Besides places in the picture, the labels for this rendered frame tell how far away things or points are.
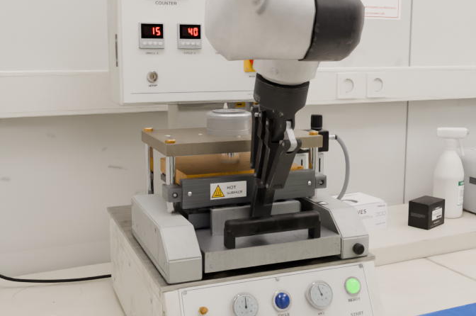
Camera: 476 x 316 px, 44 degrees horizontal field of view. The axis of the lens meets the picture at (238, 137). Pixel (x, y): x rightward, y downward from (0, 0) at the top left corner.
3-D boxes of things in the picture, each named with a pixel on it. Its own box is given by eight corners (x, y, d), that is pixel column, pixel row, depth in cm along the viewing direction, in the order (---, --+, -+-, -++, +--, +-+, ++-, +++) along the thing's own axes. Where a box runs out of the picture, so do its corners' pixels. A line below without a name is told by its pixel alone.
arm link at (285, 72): (272, 49, 74) (265, 90, 76) (358, 49, 78) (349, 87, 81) (237, 20, 84) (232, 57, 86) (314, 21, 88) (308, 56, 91)
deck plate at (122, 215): (106, 210, 123) (106, 205, 123) (259, 195, 136) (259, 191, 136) (160, 292, 81) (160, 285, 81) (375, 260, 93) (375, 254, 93)
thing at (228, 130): (134, 173, 113) (133, 105, 111) (281, 162, 124) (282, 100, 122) (167, 202, 90) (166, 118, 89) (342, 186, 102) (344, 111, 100)
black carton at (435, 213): (406, 225, 156) (408, 200, 155) (423, 219, 162) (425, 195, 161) (428, 230, 152) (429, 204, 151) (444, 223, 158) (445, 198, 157)
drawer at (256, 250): (155, 223, 110) (154, 182, 109) (263, 212, 118) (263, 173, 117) (205, 278, 83) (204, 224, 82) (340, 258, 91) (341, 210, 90)
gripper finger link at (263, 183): (290, 115, 84) (295, 119, 83) (279, 183, 89) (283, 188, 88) (265, 116, 83) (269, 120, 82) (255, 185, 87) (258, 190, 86)
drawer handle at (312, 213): (223, 245, 86) (223, 219, 85) (314, 234, 91) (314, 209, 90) (228, 249, 84) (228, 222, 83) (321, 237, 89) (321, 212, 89)
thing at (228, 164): (160, 178, 108) (159, 127, 106) (270, 170, 116) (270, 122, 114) (187, 200, 92) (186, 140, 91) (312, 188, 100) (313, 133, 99)
